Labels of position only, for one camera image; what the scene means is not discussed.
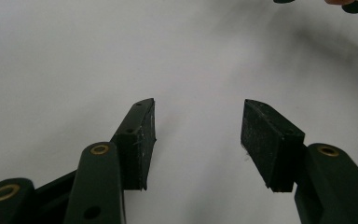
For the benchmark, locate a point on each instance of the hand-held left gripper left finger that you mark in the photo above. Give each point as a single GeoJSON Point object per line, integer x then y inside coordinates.
{"type": "Point", "coordinates": [135, 146]}

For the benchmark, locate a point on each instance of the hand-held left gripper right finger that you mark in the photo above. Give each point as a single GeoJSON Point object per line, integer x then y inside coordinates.
{"type": "Point", "coordinates": [270, 146]}

